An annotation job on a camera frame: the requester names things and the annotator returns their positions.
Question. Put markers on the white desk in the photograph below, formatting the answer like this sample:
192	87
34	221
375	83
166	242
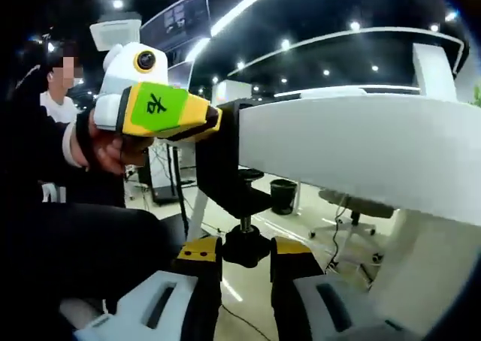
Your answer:
357	138

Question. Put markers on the white ceiling air conditioner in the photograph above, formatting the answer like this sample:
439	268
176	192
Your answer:
114	31

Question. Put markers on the dark curved hanging screen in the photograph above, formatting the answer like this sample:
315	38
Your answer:
176	18

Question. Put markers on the long curved ceiling light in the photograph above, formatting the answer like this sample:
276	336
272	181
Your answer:
244	6

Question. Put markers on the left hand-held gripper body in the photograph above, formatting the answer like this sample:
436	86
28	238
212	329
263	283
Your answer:
120	74

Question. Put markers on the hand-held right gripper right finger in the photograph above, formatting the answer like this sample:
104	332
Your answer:
357	318

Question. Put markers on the black trash bin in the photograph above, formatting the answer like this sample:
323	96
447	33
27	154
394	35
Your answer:
283	198

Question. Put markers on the black clamp fixture with clip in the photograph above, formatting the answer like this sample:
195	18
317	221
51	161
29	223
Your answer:
214	168

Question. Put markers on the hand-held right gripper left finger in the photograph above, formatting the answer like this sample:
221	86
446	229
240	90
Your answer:
124	318

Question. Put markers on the grey swivel office chair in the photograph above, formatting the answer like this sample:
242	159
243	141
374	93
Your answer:
353	206

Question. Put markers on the person's left hand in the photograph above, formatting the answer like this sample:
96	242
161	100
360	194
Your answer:
109	149

